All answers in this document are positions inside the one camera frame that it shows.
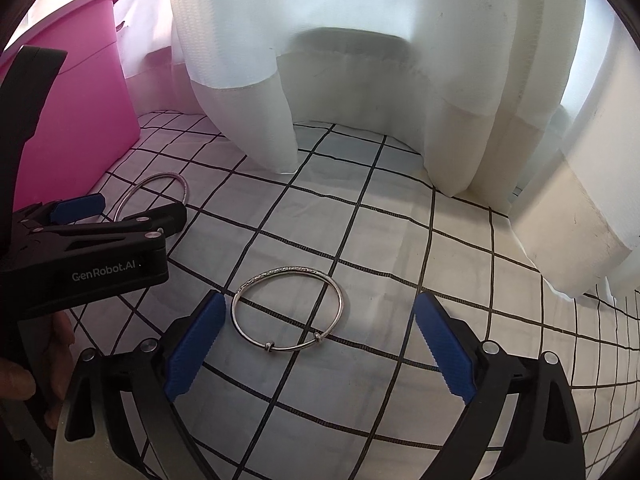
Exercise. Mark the thin plain metal bangle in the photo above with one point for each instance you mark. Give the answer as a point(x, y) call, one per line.
point(175, 176)

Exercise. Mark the white checked bed sheet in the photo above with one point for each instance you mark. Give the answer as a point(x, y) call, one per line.
point(380, 260)

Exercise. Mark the white curtain with cream hem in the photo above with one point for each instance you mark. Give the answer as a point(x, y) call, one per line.
point(375, 85)

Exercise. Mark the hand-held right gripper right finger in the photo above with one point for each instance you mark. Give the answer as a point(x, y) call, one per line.
point(442, 345)

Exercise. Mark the person's left hand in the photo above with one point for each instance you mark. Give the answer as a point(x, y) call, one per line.
point(60, 360)

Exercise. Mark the pink plastic bin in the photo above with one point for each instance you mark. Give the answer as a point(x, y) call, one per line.
point(75, 110)

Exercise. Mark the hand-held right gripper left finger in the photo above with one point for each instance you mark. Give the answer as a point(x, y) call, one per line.
point(195, 345)

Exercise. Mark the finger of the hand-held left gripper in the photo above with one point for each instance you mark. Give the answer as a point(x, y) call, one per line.
point(77, 207)
point(162, 217)

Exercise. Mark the silver engraved bangle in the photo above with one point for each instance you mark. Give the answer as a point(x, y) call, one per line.
point(250, 285)

